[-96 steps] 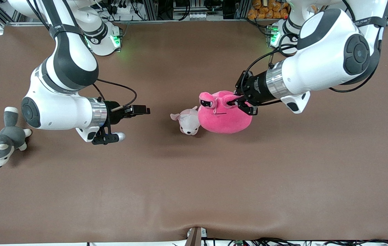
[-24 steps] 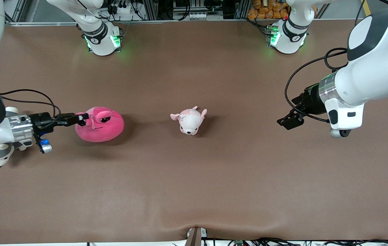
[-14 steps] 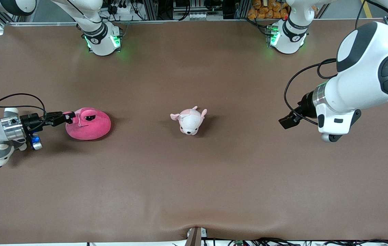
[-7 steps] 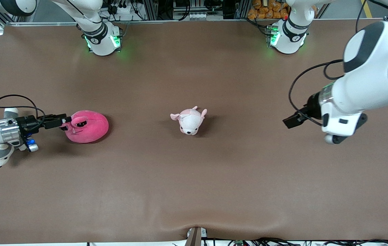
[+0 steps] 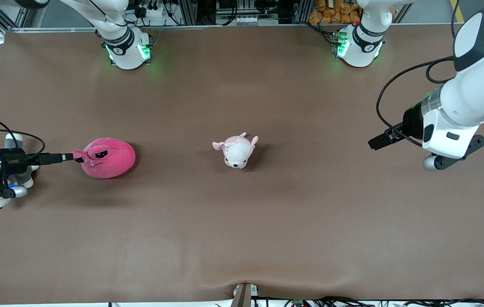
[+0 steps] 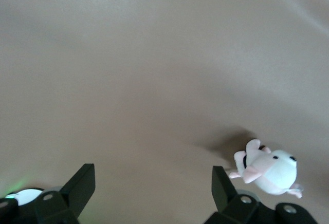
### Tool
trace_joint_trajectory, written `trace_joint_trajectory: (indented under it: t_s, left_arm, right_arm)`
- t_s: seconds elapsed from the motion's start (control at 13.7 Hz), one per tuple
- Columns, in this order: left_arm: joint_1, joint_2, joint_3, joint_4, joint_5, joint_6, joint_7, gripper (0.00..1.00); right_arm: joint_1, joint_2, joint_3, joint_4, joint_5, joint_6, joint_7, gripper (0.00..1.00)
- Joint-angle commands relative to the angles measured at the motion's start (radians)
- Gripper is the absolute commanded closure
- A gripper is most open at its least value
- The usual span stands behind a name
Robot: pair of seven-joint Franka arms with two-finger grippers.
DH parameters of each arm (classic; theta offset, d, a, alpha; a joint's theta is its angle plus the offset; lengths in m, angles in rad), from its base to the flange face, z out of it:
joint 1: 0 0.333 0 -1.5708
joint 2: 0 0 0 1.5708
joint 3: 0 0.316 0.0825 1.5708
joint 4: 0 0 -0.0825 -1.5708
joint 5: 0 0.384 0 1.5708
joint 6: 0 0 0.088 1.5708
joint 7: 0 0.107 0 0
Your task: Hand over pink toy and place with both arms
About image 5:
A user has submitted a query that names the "round pink plush toy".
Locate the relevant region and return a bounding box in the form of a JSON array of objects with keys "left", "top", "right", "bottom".
[{"left": 72, "top": 137, "right": 136, "bottom": 179}]

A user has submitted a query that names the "grey white husky plush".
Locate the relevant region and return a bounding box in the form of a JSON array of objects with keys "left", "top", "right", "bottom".
[{"left": 0, "top": 133, "right": 40, "bottom": 209}]

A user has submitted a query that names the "bag of orange toys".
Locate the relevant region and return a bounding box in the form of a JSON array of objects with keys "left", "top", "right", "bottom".
[{"left": 309, "top": 0, "right": 362, "bottom": 25}]

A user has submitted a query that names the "small white pink plush dog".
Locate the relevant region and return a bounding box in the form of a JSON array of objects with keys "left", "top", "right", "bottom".
[{"left": 212, "top": 132, "right": 259, "bottom": 169}]

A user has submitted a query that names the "white power strip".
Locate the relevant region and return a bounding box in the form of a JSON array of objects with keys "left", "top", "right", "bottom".
[{"left": 133, "top": 0, "right": 174, "bottom": 20}]

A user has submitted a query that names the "brown table cover cloth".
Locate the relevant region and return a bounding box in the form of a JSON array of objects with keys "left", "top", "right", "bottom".
[{"left": 0, "top": 23, "right": 484, "bottom": 306}]

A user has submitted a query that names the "white terminal block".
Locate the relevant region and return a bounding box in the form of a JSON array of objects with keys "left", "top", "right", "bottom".
[{"left": 235, "top": 15, "right": 268, "bottom": 25}]

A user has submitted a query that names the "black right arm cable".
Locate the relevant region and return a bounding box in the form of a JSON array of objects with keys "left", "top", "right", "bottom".
[{"left": 0, "top": 115, "right": 46, "bottom": 156}]

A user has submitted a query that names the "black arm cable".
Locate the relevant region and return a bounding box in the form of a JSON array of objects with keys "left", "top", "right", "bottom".
[
  {"left": 376, "top": 58, "right": 458, "bottom": 148},
  {"left": 0, "top": 115, "right": 46, "bottom": 156}
]

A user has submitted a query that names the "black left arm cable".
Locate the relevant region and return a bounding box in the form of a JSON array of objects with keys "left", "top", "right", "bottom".
[{"left": 376, "top": 58, "right": 458, "bottom": 148}]

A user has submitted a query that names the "aluminium table edge rail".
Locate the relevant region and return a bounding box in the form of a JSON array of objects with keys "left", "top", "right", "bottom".
[{"left": 0, "top": 25, "right": 340, "bottom": 34}]

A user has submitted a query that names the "metal table edge bracket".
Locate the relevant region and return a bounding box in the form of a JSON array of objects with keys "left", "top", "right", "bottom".
[{"left": 230, "top": 283, "right": 260, "bottom": 307}]

